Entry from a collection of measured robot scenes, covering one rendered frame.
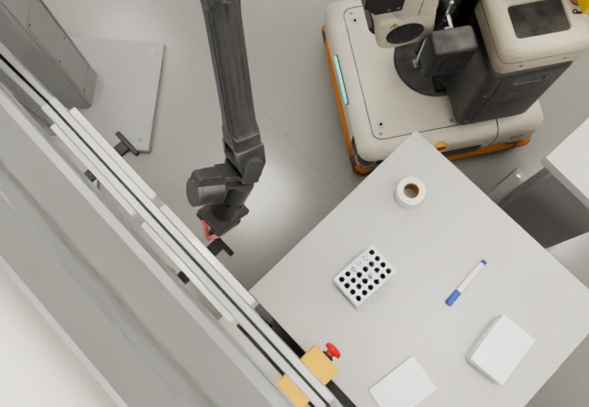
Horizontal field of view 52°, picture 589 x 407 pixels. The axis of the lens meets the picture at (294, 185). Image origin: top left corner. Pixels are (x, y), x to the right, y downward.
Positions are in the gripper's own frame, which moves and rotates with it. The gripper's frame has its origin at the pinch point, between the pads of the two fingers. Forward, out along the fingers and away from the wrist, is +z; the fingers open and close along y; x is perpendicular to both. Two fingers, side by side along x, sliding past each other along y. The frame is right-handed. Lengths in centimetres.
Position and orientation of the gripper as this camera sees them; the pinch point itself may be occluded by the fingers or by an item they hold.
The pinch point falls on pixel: (210, 235)
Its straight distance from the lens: 133.4
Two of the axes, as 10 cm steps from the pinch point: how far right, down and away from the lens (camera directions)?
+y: -5.9, 4.1, -7.0
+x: 7.1, 6.8, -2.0
